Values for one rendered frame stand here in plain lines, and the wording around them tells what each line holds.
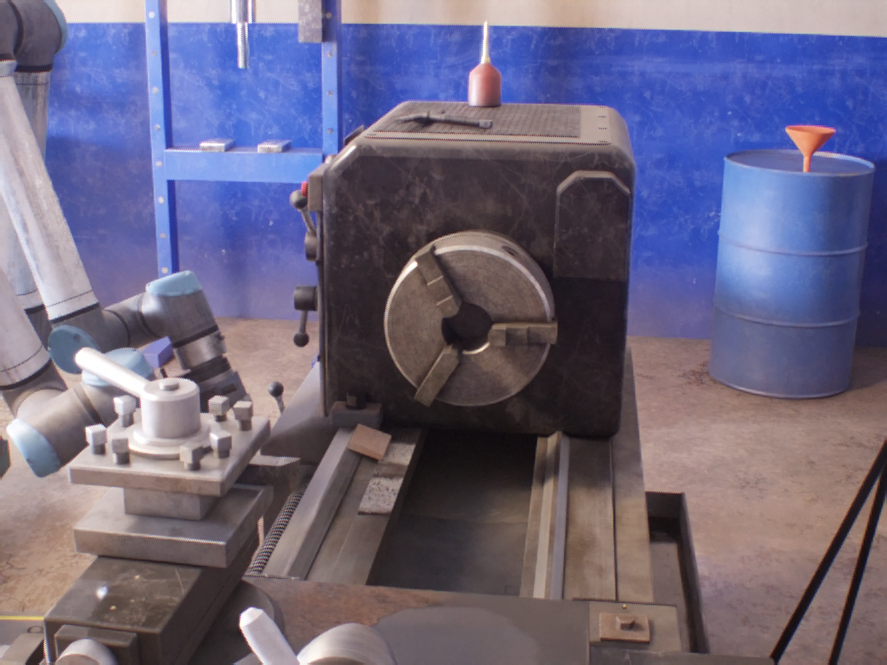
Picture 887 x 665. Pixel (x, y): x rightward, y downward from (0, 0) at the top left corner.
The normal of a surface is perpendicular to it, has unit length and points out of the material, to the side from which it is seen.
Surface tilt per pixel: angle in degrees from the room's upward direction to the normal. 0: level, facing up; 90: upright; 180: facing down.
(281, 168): 90
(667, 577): 0
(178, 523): 0
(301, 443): 90
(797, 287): 90
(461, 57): 90
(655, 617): 0
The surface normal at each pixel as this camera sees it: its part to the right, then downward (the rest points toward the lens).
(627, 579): 0.00, -0.95
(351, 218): -0.13, 0.30
